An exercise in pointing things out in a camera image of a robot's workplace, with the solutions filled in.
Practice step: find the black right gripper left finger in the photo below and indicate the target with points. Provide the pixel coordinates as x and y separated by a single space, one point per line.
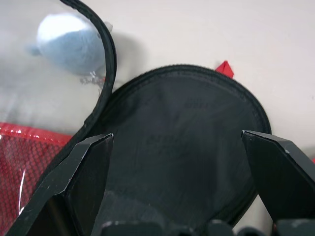
73 186

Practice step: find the red black paddle case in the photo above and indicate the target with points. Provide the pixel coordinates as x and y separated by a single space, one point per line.
177 118

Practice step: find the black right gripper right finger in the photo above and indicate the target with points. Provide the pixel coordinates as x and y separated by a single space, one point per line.
283 177

